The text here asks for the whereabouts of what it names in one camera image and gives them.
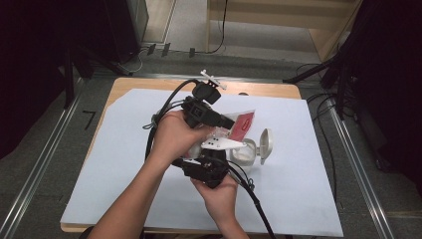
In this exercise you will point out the black curtain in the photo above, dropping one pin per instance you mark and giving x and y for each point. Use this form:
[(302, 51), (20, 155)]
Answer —
[(30, 66), (391, 83)]

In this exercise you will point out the black metal stand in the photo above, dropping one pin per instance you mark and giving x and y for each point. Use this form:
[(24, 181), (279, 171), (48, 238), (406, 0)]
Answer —
[(69, 86)]

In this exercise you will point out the white paper sheet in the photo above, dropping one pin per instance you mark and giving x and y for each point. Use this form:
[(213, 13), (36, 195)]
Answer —
[(292, 186)]

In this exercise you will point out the person's left hand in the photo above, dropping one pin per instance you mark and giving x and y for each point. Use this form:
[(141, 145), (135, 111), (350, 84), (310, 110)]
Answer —
[(174, 139)]

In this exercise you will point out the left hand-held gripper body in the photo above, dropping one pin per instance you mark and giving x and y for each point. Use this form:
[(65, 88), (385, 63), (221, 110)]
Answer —
[(199, 108)]

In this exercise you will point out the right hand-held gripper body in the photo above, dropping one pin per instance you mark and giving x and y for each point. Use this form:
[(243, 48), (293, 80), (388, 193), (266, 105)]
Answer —
[(210, 169)]

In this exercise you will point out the dark grey cabinet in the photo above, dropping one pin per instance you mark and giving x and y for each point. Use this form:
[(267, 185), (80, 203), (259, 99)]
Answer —
[(132, 23)]

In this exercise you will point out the red and white pouch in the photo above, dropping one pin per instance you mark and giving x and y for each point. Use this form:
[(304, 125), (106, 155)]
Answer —
[(244, 124)]

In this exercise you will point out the black tripod stand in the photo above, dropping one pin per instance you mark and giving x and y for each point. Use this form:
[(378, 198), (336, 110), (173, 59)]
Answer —
[(315, 70)]

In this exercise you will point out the white lidded container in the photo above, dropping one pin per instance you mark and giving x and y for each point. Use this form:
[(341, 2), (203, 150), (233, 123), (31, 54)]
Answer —
[(245, 156)]

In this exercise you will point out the small black floor bracket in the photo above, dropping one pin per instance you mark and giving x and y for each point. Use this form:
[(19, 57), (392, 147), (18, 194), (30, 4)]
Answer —
[(166, 49), (151, 49), (192, 52)]

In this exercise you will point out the person's right hand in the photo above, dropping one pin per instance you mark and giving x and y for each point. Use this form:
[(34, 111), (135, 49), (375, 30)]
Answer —
[(219, 202)]

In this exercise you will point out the metal floor rail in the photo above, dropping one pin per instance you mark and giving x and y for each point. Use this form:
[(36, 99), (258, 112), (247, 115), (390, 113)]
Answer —
[(40, 169), (361, 179)]

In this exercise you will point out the light wooden shelf unit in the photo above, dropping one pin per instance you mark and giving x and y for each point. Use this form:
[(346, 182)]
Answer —
[(265, 11)]

